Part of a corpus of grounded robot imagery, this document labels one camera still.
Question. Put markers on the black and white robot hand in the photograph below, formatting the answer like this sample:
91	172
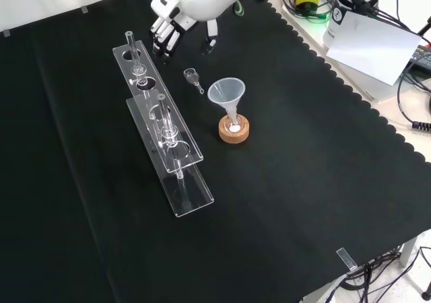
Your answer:
165	6

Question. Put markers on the translucent plastic funnel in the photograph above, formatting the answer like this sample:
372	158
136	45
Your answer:
226	92

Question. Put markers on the small glass weighing funnel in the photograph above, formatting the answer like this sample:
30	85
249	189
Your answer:
191	75

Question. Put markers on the clear acrylic funnel stand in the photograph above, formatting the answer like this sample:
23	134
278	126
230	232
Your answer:
158	114

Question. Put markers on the clear cloth clip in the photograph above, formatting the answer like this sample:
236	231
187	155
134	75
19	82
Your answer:
347	259
6	33
85	10

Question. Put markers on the black bench cloth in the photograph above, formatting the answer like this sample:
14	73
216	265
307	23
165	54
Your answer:
303	148

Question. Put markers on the white paper sheet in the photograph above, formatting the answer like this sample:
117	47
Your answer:
373	47

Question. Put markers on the black power adapter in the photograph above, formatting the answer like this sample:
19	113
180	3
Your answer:
422	58

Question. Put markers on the white table leg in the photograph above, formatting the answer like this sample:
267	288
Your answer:
409	250

